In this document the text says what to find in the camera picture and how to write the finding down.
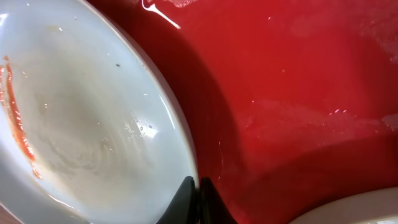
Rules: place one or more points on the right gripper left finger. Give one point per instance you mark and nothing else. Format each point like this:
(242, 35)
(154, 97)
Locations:
(183, 207)

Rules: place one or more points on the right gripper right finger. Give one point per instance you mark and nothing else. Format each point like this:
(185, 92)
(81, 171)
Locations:
(212, 207)

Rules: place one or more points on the light blue plate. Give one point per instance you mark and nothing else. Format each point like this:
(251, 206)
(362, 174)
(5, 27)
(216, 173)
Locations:
(90, 130)
(375, 207)

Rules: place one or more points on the red plastic serving tray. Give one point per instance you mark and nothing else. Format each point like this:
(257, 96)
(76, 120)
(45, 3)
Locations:
(290, 105)

